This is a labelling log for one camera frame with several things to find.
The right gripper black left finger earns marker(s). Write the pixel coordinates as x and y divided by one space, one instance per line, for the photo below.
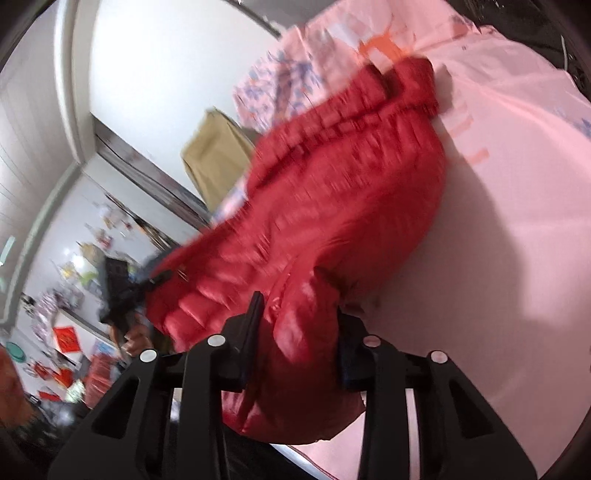
162 419

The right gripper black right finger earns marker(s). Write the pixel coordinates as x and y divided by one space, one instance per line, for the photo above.
424 418

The red puffer jacket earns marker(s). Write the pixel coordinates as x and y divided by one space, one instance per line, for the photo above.
337 200

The person's left hand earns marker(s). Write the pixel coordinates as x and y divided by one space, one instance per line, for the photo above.
133 343

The olive brown cloth cover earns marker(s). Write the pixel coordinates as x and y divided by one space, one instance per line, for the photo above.
216 156

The small red wall decoration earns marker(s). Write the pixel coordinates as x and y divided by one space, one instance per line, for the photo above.
67 340

